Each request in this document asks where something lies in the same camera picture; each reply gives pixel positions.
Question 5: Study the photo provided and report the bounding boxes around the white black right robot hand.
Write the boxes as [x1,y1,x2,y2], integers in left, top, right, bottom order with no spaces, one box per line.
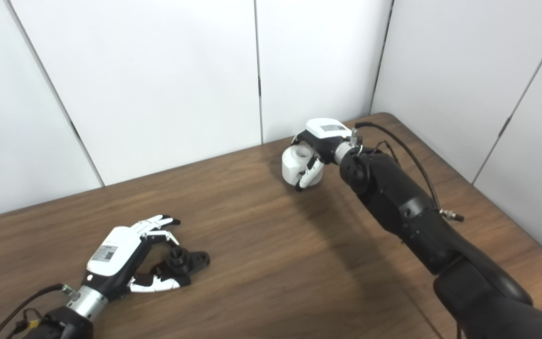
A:
[291,118,354,191]

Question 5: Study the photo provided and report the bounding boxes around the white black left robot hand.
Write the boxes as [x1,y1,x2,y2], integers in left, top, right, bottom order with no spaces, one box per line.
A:
[83,215,191,299]

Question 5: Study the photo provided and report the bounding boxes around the round white plastic piece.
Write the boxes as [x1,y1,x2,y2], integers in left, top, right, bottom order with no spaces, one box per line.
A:
[282,144,324,186]

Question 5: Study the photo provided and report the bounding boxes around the black flanged holder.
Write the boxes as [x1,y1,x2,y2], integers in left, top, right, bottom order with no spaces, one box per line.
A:
[151,247,210,283]

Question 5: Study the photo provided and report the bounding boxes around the thin right wrist wires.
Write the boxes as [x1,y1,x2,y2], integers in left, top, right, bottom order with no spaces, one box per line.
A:
[372,140,401,165]

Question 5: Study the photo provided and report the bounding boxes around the thin wrist wires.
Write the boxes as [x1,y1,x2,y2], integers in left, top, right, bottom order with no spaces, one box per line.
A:
[15,308,41,330]
[372,140,401,165]

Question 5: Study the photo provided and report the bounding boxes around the thin left wrist wires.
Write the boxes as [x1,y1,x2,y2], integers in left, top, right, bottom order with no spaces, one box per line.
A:
[15,308,41,330]

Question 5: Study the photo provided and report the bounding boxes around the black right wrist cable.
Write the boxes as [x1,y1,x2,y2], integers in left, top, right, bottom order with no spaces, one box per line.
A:
[354,122,464,223]

